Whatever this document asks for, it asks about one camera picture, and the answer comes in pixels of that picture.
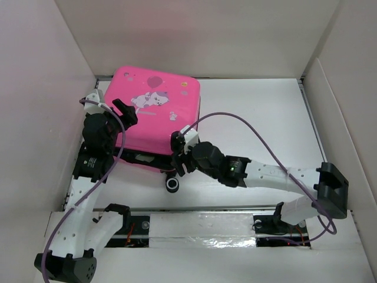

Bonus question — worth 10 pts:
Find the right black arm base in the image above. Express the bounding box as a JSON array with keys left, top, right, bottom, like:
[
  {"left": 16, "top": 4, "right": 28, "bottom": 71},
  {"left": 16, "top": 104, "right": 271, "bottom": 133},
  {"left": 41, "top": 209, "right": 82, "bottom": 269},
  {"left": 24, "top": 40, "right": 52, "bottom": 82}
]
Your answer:
[{"left": 252, "top": 215, "right": 311, "bottom": 248}]

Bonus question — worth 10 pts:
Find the pink kids suitcase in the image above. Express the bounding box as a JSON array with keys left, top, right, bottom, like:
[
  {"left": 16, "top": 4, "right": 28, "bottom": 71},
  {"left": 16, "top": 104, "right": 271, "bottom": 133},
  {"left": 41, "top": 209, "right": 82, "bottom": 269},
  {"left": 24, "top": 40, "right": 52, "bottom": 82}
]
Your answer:
[{"left": 104, "top": 66, "right": 200, "bottom": 193}]

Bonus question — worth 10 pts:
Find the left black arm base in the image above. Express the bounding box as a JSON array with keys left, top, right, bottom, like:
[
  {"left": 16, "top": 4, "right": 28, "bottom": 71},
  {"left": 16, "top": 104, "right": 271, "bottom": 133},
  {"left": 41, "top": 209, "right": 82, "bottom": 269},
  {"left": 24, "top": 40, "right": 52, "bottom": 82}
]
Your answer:
[{"left": 105, "top": 215, "right": 150, "bottom": 248}]

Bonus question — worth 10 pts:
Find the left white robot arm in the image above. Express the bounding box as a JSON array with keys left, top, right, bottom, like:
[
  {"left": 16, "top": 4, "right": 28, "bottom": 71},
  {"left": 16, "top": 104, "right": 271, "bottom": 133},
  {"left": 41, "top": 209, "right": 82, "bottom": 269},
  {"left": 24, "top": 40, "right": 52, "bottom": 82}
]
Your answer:
[{"left": 34, "top": 98, "right": 138, "bottom": 282}]

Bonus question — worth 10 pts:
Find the aluminium rail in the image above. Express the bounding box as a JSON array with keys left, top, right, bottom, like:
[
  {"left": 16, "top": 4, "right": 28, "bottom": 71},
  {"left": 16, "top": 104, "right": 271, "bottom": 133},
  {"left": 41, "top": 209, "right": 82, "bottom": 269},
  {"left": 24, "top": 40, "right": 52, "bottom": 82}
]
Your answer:
[{"left": 58, "top": 78, "right": 342, "bottom": 240}]

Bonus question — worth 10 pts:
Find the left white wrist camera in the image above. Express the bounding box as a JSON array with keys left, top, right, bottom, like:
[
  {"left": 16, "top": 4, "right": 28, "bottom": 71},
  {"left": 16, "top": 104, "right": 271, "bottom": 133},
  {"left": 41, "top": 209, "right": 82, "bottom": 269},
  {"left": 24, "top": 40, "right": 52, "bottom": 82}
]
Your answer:
[{"left": 84, "top": 88, "right": 104, "bottom": 114}]

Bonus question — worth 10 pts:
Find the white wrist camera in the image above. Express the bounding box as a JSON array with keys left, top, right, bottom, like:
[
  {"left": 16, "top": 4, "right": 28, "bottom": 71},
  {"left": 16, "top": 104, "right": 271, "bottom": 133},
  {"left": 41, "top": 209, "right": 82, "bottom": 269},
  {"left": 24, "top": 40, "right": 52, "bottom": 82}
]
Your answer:
[
  {"left": 179, "top": 125, "right": 199, "bottom": 154},
  {"left": 84, "top": 88, "right": 104, "bottom": 114}
]

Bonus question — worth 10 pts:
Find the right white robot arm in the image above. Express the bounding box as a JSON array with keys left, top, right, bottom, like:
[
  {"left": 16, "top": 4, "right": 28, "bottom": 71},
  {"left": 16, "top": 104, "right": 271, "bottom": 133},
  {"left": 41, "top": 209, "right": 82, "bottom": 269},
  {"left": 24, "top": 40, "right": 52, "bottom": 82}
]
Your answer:
[{"left": 170, "top": 130, "right": 349, "bottom": 232}]

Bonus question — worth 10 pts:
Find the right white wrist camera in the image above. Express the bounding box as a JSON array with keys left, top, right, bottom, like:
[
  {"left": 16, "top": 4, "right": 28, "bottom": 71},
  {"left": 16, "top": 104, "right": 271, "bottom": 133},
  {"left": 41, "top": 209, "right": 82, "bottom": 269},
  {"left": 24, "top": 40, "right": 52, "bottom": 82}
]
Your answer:
[{"left": 179, "top": 125, "right": 199, "bottom": 154}]

